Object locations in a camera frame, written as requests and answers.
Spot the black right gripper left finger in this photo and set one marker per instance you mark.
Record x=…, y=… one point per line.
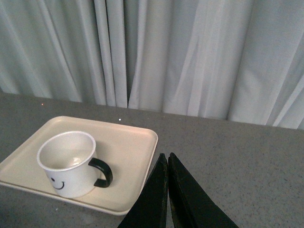
x=150, y=209

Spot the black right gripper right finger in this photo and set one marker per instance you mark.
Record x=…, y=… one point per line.
x=191, y=207

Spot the white smiley mug black handle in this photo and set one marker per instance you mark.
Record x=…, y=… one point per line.
x=71, y=164

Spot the cream rectangular plate tray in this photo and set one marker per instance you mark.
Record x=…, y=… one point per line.
x=127, y=150

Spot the white pleated curtain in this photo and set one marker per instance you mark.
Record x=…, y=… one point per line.
x=239, y=60

